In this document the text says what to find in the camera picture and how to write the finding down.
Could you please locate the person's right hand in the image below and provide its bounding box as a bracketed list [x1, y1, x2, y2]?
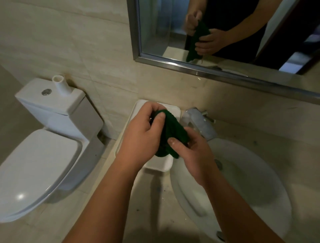
[167, 127, 218, 187]

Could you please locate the person's left hand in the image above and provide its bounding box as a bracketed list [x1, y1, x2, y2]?
[117, 101, 167, 168]

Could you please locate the dark green cloth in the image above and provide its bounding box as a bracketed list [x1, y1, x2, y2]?
[150, 109, 190, 159]

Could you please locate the person's left forearm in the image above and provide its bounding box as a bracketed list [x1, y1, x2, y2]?
[62, 155, 144, 243]

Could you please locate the person's right forearm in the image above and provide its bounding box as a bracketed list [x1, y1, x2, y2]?
[200, 171, 284, 243]

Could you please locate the white rectangular tray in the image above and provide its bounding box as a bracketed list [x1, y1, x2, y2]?
[114, 99, 181, 172]

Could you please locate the chrome faucet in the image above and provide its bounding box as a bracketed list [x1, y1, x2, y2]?
[180, 107, 217, 141]

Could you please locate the white sink basin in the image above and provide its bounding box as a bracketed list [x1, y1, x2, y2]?
[170, 138, 292, 242]

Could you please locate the white plastic pipe piece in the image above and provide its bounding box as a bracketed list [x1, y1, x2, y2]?
[52, 75, 73, 97]

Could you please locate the white toilet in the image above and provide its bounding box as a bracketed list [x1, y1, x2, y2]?
[0, 78, 105, 223]

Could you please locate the metal framed wall mirror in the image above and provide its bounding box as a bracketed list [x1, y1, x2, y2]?
[126, 0, 320, 105]

